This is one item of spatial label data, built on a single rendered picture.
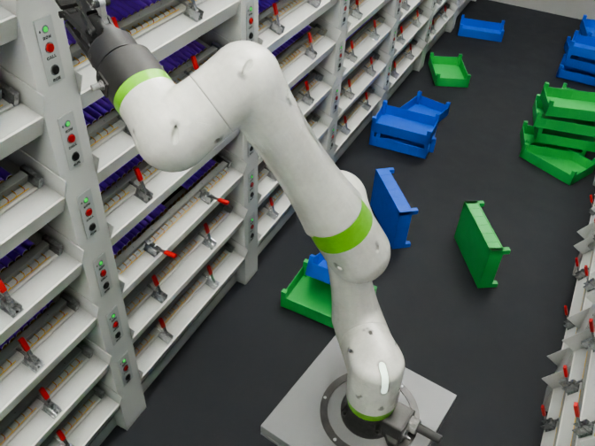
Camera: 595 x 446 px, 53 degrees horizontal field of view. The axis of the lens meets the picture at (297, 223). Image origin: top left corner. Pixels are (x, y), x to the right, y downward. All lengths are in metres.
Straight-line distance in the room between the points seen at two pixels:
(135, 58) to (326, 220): 0.39
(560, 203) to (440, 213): 0.60
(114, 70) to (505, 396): 1.68
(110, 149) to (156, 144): 0.60
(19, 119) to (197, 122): 0.46
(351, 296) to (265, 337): 0.79
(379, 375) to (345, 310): 0.18
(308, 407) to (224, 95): 1.00
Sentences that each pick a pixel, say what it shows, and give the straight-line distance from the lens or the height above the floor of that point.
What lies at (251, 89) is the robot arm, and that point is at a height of 1.30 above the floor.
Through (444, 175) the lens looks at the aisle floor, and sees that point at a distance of 3.02.
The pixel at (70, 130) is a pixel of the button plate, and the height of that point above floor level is 1.05.
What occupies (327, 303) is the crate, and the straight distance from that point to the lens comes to 2.28.
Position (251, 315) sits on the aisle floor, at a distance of 2.24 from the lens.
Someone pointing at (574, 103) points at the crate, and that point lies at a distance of 3.39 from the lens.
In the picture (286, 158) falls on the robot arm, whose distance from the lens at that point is 0.92.
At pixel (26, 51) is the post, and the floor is 1.23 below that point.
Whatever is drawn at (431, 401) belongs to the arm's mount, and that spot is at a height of 0.34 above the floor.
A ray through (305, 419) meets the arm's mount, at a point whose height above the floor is 0.32.
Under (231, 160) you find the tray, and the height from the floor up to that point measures 0.57.
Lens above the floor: 1.70
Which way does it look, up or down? 41 degrees down
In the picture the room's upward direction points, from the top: 3 degrees clockwise
